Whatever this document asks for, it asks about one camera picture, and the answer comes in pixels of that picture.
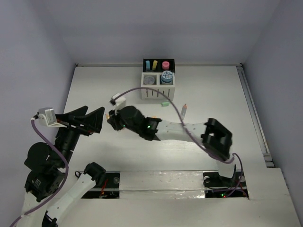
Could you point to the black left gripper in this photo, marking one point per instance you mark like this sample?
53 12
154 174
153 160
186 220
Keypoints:
93 121

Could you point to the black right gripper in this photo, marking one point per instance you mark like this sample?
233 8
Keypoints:
114 119

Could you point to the clear jar of paperclips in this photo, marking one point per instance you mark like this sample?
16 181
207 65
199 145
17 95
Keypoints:
149 80

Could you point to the yellow marker cap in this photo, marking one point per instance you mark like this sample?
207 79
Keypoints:
154 65

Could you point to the orange highlighter marker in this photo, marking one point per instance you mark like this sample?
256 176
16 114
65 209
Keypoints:
183 111

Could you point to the pink-capped tube of crayons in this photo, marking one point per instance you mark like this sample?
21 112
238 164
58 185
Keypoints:
165 65

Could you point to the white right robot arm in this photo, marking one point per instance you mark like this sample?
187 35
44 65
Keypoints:
212 137

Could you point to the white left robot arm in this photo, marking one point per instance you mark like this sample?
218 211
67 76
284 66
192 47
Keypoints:
48 162

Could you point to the green marker cap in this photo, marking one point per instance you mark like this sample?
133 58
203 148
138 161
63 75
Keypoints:
164 104

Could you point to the white slotted organizer box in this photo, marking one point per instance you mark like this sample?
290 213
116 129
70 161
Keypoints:
157 90

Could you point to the black slotted organizer box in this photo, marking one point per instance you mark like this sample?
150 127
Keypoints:
172 67

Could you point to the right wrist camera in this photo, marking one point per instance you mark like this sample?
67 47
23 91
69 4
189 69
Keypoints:
118 102

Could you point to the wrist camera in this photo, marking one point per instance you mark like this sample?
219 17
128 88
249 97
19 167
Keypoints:
118 102
46 117

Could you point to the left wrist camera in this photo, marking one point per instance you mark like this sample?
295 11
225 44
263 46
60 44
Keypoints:
46 117

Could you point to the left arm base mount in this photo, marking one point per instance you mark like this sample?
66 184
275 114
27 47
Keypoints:
108 189

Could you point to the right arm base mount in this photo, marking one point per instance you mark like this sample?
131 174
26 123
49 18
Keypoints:
217 186

